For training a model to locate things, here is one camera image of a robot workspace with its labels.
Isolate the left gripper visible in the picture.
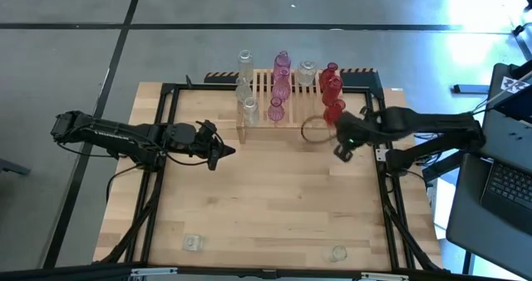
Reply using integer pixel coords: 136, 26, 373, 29
193, 121, 237, 171

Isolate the red round glass vase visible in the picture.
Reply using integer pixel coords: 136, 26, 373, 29
323, 99, 347, 127

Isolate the red ribbed bottle vase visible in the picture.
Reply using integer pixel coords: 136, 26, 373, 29
322, 76, 344, 107

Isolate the clear bulb glass vase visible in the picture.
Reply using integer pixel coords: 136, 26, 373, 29
242, 96, 261, 128
235, 76, 254, 103

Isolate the wooden slatted shelf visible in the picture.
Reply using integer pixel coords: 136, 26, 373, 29
235, 67, 347, 145

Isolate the clear wide round vase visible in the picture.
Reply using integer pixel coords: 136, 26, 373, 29
296, 60, 318, 86

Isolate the pink flared-neck glass vase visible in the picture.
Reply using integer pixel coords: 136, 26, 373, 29
272, 67, 292, 102

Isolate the clear textured bottle vase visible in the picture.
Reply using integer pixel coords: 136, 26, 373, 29
237, 49, 254, 82

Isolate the pink ribbed bottle vase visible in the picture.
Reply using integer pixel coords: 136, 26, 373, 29
273, 50, 292, 81

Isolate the clear short glass vase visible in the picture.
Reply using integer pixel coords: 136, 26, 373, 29
329, 244, 349, 263

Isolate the black desk leg bar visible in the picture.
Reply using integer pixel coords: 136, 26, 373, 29
421, 143, 481, 185

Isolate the white fiducial marker tag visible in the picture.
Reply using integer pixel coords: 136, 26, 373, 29
500, 76, 520, 94

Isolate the grey laptop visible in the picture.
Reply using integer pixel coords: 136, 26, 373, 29
476, 106, 532, 224

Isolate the grey desk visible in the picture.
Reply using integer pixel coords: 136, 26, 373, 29
445, 151, 532, 280

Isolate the dark monitor with marker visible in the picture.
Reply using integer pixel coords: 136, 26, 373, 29
486, 59, 532, 124

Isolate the grey floor foot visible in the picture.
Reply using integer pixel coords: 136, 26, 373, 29
0, 157, 32, 176

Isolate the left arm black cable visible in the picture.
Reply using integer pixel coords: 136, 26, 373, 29
164, 145, 218, 168

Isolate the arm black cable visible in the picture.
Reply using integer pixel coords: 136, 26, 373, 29
300, 114, 338, 145
164, 145, 218, 168

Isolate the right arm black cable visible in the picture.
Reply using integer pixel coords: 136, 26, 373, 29
300, 114, 338, 145

